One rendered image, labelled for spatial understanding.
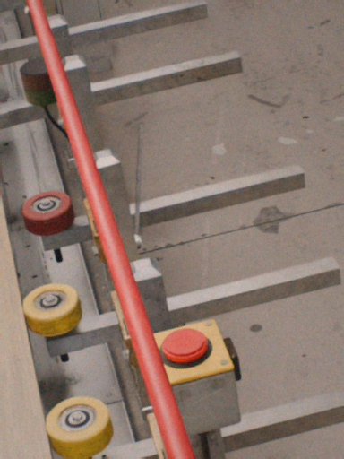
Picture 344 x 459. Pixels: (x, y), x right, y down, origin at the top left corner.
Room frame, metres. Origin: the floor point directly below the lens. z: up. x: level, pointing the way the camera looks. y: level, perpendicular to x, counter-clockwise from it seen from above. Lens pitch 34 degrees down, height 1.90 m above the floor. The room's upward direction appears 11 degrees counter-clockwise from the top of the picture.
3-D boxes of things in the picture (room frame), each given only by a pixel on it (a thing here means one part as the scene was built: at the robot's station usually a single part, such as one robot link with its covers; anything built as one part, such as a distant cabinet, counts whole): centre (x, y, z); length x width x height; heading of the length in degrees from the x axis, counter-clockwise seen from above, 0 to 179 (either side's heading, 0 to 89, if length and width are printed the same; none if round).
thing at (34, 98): (1.56, 0.10, 1.12); 0.06 x 0.06 x 0.02
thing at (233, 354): (0.82, -0.05, 1.20); 0.03 x 0.01 x 0.03; 6
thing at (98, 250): (1.59, 0.06, 0.85); 0.14 x 0.06 x 0.05; 6
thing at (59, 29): (1.82, 0.08, 0.88); 0.04 x 0.04 x 0.48; 6
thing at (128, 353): (1.34, 0.04, 0.84); 0.14 x 0.06 x 0.05; 6
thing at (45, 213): (1.60, 0.15, 0.85); 0.08 x 0.08 x 0.11
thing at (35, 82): (1.56, 0.10, 1.15); 0.06 x 0.06 x 0.02
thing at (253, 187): (1.62, -0.05, 0.84); 0.43 x 0.03 x 0.04; 96
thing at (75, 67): (1.57, 0.06, 0.92); 0.04 x 0.04 x 0.48; 6
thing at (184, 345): (0.81, -0.02, 1.22); 0.04 x 0.04 x 0.02
